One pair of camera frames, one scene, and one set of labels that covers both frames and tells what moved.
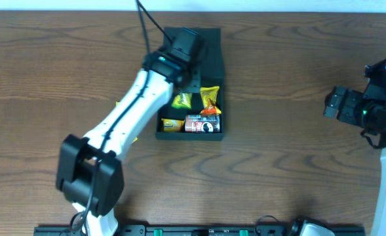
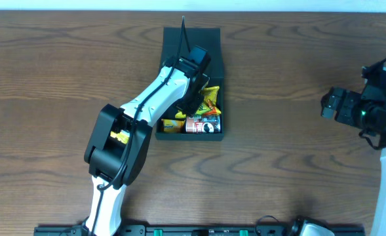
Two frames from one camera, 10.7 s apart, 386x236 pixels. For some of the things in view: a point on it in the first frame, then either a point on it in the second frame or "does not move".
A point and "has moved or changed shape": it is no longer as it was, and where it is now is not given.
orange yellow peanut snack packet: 210,95 does not move
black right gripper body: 344,106 does not move
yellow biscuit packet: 172,125 does not move
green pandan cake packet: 183,100 has moved or changed shape
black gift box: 196,111 has moved or changed shape
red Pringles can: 202,123 does not move
